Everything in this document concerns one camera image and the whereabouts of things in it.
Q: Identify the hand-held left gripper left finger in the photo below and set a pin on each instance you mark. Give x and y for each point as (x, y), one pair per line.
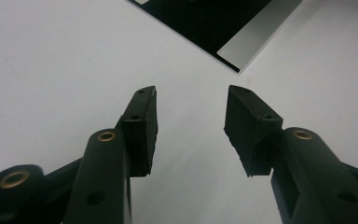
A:
(105, 174)

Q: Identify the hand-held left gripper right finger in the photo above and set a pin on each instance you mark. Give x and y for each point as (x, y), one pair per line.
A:
(304, 174)

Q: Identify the white paper sheet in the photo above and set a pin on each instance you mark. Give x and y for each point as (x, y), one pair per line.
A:
(59, 62)

